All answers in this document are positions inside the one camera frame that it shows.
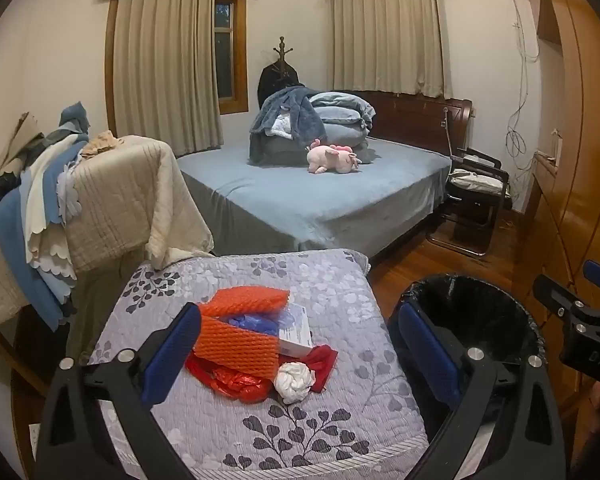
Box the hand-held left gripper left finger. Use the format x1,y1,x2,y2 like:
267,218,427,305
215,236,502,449
34,302,203,480

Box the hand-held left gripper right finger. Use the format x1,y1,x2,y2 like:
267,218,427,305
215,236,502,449
397,302,568,480

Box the orange foam net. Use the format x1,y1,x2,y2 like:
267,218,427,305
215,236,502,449
192,285,291,378

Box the bin with black liner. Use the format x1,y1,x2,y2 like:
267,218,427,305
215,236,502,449
387,272,548,480

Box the white cardboard box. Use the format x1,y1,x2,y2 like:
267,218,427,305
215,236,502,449
277,304,315,358

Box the red plastic bag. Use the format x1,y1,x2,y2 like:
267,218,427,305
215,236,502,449
185,352,273,405

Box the blue plastic bag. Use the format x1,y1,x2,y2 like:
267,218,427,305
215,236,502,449
220,305,301,336

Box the grey floral quilt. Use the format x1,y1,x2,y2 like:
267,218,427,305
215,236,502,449
85,247,428,480

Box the white crumpled tissue ball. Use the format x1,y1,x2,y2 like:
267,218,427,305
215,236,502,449
273,360,316,405

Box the black metal chair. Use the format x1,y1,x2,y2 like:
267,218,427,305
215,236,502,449
426,147,512,259

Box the beige quilt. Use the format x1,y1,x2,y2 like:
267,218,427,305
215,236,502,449
0,135,213,341

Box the wooden wardrobe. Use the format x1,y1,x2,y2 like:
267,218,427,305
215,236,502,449
517,0,600,411

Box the blue white scalloped blanket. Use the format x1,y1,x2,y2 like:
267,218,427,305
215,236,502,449
0,101,92,331

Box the bed with blue sheet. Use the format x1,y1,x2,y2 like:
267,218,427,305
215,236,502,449
175,135,453,266

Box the tan crumpled cloth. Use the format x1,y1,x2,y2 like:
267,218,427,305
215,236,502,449
80,130,118,156

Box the dark wooden headboard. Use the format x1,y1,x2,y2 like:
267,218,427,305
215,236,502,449
350,89,476,161

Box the pink plush pig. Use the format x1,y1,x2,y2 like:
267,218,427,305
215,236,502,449
306,140,363,176

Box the folded light blue duvets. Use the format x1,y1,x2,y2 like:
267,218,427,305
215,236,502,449
307,91,376,163

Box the beige curtain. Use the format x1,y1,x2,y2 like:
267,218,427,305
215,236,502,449
330,0,453,100
112,0,226,158

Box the wooden coat rack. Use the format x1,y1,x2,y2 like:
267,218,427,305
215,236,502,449
257,36,301,111

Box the hanging white cables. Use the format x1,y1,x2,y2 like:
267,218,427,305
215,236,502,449
505,0,541,201

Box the wooden window frame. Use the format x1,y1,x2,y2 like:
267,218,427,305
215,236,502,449
214,0,248,115

